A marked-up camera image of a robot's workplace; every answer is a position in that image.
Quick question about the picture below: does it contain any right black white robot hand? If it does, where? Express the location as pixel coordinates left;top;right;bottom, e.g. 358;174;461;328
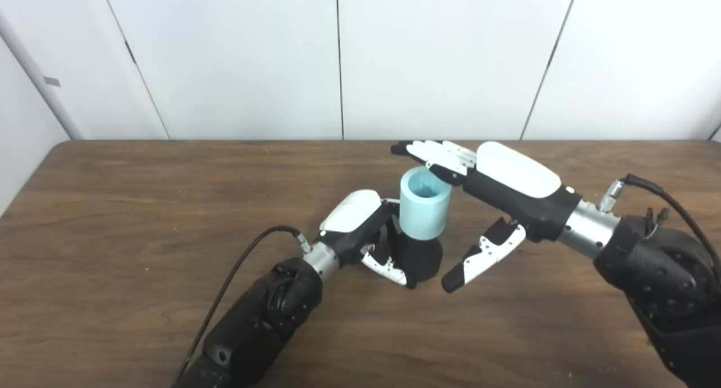
390;140;584;294

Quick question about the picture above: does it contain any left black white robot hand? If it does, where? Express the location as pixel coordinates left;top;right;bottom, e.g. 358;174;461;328
315;189;419;290

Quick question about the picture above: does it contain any light-blue hose piece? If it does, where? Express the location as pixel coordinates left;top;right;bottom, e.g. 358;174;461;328
399;166;453;241

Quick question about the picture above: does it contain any black flared nozzle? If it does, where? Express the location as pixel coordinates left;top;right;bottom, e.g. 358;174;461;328
389;230;444;283

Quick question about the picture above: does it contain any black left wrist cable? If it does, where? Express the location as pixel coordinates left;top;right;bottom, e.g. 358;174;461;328
172;225;313;386

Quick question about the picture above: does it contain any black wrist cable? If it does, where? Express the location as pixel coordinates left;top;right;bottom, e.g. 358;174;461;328
172;225;313;386
598;174;721;276

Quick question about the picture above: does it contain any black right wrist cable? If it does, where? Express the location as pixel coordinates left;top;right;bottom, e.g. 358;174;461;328
598;174;721;276

